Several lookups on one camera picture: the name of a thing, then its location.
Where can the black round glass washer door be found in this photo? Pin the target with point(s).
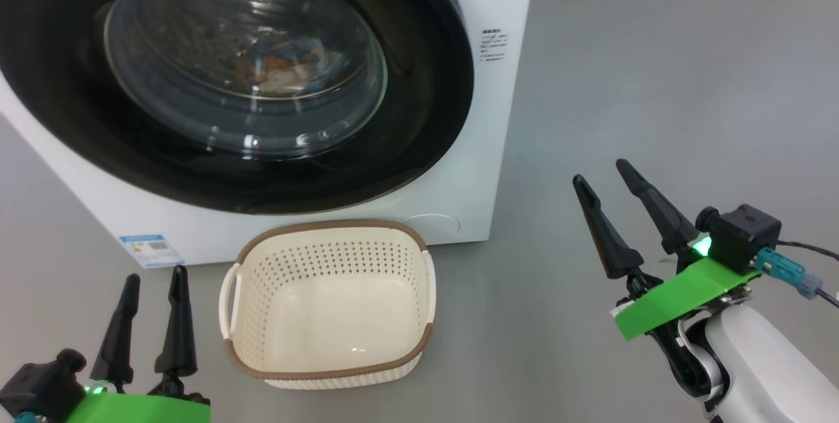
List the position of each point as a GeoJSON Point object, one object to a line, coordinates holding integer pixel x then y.
{"type": "Point", "coordinates": [419, 115]}

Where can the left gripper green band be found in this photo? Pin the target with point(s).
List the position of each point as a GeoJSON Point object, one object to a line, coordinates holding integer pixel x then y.
{"type": "Point", "coordinates": [144, 410]}

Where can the teal right camera connector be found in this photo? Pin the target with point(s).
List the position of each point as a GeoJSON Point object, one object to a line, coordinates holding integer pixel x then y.
{"type": "Point", "coordinates": [783, 269]}

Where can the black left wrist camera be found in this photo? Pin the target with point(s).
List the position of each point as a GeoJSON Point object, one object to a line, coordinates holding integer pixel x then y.
{"type": "Point", "coordinates": [39, 387]}

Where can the blue cartoon print garment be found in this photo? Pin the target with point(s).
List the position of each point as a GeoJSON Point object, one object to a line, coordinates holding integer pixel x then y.
{"type": "Point", "coordinates": [309, 54]}

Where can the cream white garment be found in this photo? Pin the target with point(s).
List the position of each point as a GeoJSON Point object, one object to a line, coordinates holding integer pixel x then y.
{"type": "Point", "coordinates": [282, 84]}

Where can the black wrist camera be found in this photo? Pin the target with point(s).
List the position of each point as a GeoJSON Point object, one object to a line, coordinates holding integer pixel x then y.
{"type": "Point", "coordinates": [744, 236]}
{"type": "Point", "coordinates": [39, 387]}

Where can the teal camera connector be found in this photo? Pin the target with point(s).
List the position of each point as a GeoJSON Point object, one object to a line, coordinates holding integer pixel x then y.
{"type": "Point", "coordinates": [25, 418]}
{"type": "Point", "coordinates": [783, 269]}

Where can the round drain filter cover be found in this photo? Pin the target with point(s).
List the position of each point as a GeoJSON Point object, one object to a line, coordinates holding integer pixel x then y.
{"type": "Point", "coordinates": [431, 225]}

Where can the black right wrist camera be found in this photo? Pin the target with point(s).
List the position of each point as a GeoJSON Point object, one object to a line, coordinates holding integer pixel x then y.
{"type": "Point", "coordinates": [744, 236]}

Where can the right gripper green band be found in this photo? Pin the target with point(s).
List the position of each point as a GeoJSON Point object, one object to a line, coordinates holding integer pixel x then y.
{"type": "Point", "coordinates": [682, 295]}

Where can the cream perforated laundry basket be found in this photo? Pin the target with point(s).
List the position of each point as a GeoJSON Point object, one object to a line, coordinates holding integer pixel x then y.
{"type": "Point", "coordinates": [328, 318]}

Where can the blue energy label sticker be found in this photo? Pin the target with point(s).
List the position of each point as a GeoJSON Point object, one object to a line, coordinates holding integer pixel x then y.
{"type": "Point", "coordinates": [152, 251]}

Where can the teal left camera connector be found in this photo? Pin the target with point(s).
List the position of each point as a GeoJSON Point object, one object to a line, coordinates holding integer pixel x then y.
{"type": "Point", "coordinates": [25, 418]}

